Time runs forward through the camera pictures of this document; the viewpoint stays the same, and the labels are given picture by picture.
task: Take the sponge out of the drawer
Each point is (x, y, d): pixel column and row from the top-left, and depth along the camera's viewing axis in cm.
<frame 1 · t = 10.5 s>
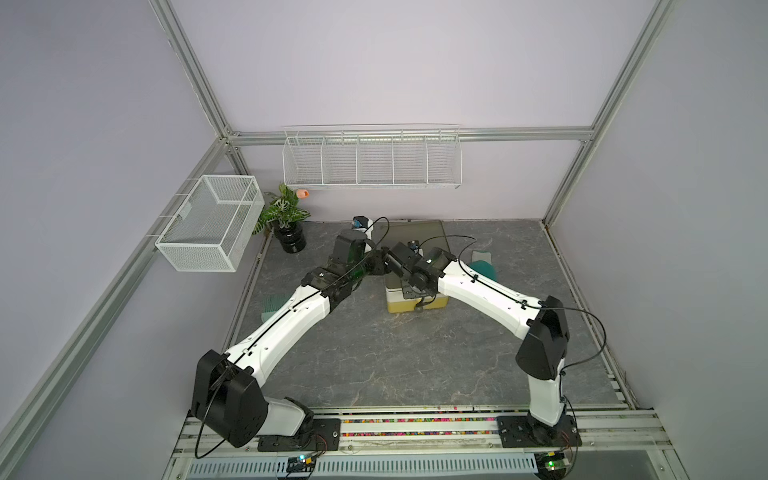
left hand: (384, 253, 80), fingers open
right hand: (416, 283, 84), fingers open
olive three-drawer storage box: (428, 233, 84), point 27 cm above the table
potted green plant black pot: (286, 220, 96), point 21 cm above the table

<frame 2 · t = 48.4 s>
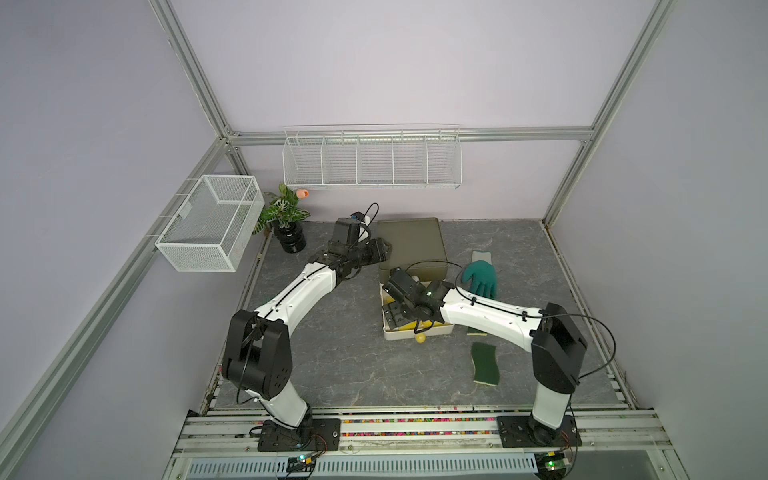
left hand: (388, 250, 86), fingers open
right hand: (399, 307, 85), fingers open
green yellow sponge: (486, 368, 84), point 2 cm above the table
the other named things where they were.

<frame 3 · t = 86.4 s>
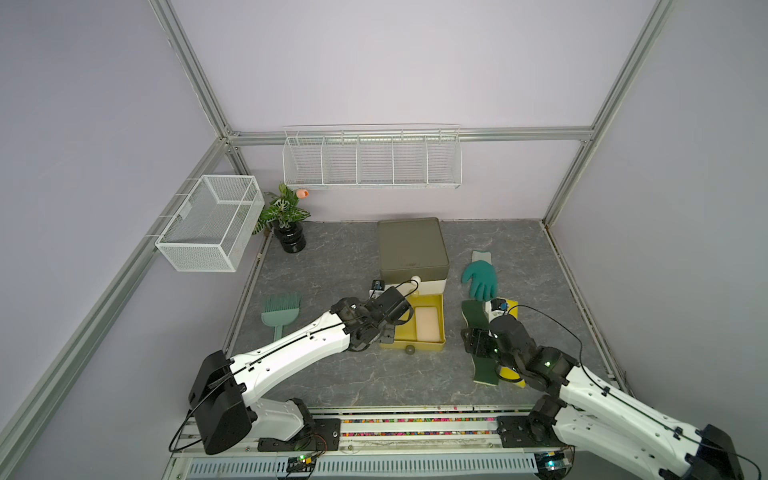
left hand: (380, 330, 77), fingers open
right hand: (470, 330, 81), fingers open
pink sponge right: (427, 323, 92), point 3 cm above the table
light green dustpan brush: (280, 310, 98), on the table
the other named things where they were.

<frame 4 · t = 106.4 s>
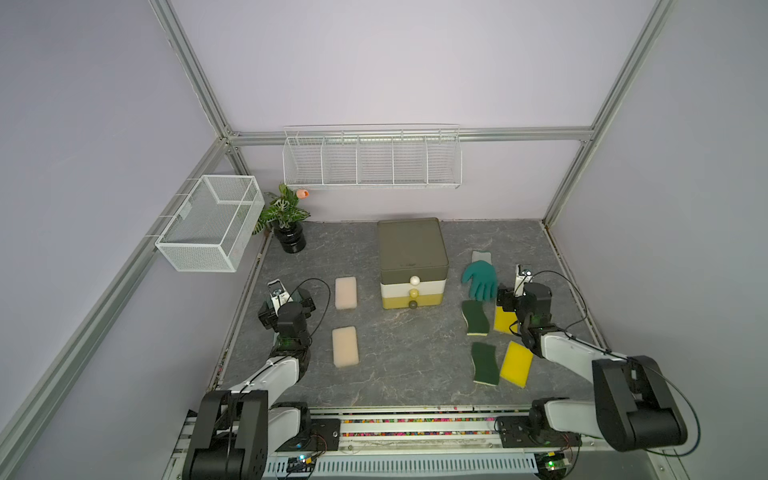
left hand: (285, 295, 86), fingers open
right hand: (516, 282, 91), fingers open
pink sponge right: (344, 346, 90), on the table
pink sponge left: (346, 293, 101), point 2 cm above the table
